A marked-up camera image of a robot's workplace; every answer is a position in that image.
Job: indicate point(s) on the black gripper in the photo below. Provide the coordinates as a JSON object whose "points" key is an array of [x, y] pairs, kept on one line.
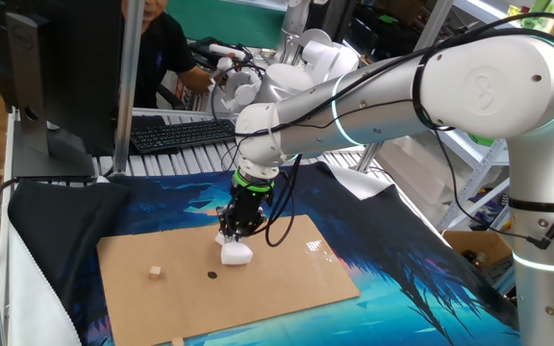
{"points": [[250, 206]]}

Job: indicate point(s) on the white sponge block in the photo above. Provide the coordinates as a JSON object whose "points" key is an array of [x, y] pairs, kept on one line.
{"points": [[236, 254]]}

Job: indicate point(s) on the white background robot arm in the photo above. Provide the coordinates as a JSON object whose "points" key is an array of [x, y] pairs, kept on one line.
{"points": [[286, 79]]}

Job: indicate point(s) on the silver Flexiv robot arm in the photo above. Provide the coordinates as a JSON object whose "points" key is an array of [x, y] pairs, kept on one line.
{"points": [[498, 86]]}

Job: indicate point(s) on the person's left forearm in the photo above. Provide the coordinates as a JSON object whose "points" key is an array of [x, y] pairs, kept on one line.
{"points": [[195, 79]]}

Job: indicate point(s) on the person's left hand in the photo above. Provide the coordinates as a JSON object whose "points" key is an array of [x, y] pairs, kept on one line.
{"points": [[215, 81]]}

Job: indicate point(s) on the small black round spot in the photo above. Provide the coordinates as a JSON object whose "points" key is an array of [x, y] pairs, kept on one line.
{"points": [[212, 275]]}

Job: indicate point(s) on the brown cardboard sheet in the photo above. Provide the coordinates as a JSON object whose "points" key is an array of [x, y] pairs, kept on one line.
{"points": [[267, 288]]}

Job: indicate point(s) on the clear adhesive tape strip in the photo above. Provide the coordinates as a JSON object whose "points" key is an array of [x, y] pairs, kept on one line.
{"points": [[320, 250]]}

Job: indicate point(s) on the small wooden cube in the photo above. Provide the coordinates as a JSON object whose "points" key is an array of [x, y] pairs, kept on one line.
{"points": [[155, 272]]}

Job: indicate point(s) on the black keyboard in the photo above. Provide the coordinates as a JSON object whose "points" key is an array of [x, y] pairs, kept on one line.
{"points": [[181, 136]]}

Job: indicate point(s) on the red white printed box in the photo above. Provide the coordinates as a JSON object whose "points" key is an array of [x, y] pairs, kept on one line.
{"points": [[191, 100]]}

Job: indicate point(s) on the forest print table mat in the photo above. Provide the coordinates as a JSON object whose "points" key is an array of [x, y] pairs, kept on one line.
{"points": [[402, 269]]}

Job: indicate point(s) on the white handheld device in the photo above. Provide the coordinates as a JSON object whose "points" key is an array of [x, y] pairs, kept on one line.
{"points": [[226, 50]]}

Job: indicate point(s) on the person in black shirt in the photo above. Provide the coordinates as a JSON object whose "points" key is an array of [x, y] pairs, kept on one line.
{"points": [[161, 53]]}

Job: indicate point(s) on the black Dell monitor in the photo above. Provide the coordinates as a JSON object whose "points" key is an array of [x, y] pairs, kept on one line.
{"points": [[80, 72]]}

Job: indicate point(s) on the white metal shelf rack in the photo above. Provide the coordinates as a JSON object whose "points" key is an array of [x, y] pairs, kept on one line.
{"points": [[469, 190]]}

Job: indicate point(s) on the open cardboard box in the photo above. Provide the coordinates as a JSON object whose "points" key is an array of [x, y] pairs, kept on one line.
{"points": [[479, 245]]}

